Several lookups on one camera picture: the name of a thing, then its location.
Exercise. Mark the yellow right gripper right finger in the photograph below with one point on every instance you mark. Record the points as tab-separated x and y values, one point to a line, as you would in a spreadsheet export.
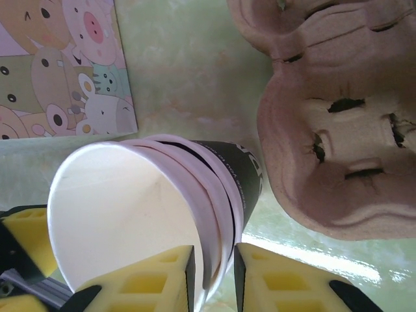
286	289

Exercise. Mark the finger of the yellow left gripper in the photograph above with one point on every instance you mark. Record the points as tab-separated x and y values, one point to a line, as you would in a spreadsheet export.
32	234
16	305

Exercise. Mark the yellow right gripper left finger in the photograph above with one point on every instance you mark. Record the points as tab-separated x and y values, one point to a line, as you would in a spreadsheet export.
143	286

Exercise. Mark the white black paper coffee cup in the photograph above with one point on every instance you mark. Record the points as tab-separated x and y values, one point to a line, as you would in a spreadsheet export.
113	201

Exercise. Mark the brown pulp cup carrier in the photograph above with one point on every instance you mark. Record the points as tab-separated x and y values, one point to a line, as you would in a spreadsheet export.
341	136

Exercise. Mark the white paper bag cartoon print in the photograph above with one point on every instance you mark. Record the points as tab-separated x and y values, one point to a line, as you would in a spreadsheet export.
48	65

